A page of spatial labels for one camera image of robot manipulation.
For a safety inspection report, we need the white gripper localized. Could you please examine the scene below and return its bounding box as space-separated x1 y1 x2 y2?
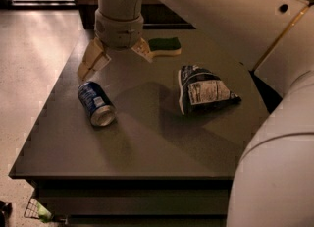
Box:
78 10 153 81

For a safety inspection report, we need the blue pepsi can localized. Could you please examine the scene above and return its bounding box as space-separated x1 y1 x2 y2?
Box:
78 82 116 127

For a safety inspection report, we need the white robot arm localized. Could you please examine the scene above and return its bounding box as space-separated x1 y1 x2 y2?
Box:
78 0 314 227

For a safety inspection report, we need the green yellow sponge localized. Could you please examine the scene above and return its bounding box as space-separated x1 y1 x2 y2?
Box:
148 37 182 57

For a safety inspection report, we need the black chip bag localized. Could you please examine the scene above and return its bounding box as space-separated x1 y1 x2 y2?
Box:
178 65 241 116

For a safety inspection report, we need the dark grey cabinet table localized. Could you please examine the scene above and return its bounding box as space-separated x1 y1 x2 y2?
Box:
10 30 268 227

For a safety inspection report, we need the green object in basket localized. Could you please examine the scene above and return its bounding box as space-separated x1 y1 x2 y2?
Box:
37 203 53 223

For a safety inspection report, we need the black object on floor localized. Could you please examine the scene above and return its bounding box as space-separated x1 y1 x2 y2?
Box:
0 201 13 227

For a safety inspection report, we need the wire basket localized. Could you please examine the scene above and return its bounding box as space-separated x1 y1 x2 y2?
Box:
24 196 39 219

